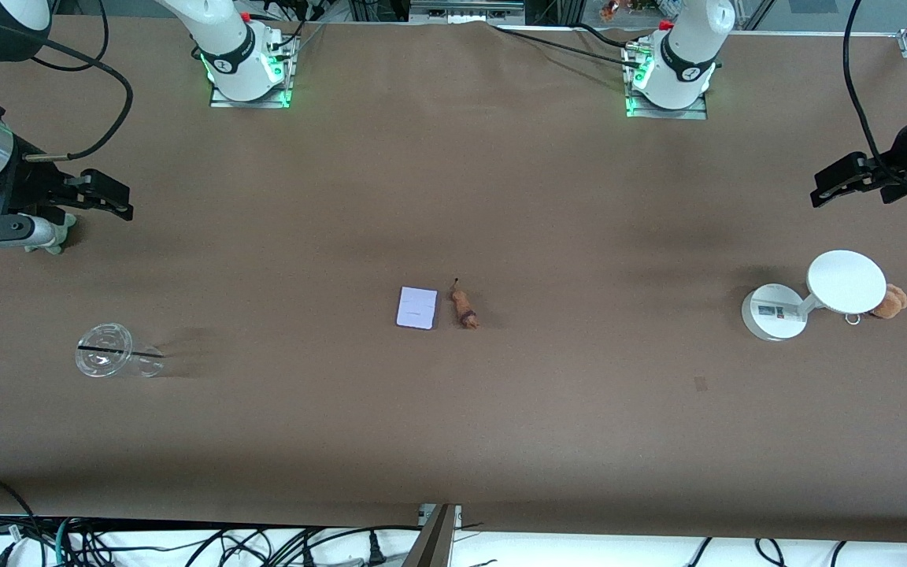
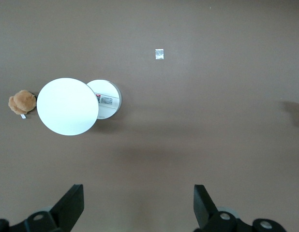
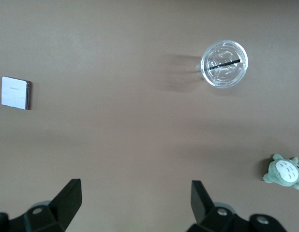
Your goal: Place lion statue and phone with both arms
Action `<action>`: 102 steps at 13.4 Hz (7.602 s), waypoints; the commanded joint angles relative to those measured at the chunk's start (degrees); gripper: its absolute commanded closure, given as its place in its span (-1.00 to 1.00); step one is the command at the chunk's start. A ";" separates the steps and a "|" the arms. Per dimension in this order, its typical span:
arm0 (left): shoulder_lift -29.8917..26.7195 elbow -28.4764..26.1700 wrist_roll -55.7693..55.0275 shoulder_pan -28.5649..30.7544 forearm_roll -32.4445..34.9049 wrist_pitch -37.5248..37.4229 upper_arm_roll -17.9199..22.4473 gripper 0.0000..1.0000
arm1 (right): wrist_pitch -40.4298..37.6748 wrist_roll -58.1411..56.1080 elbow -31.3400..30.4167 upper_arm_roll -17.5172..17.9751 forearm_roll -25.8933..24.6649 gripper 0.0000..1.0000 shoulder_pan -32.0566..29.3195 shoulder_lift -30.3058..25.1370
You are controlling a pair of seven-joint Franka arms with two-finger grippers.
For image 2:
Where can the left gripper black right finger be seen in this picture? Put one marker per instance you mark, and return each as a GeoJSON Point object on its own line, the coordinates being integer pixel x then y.
{"type": "Point", "coordinates": [205, 207]}

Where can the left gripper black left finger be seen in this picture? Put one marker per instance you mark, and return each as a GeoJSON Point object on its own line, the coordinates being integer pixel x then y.
{"type": "Point", "coordinates": [64, 210]}

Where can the white round-top stand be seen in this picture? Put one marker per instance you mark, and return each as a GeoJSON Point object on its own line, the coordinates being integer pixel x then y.
{"type": "Point", "coordinates": [67, 106]}

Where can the brown bear plush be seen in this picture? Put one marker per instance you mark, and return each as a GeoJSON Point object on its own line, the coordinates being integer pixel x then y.
{"type": "Point", "coordinates": [21, 101]}

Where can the clear tape patch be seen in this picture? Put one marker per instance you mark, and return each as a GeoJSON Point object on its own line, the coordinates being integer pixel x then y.
{"type": "Point", "coordinates": [159, 54]}

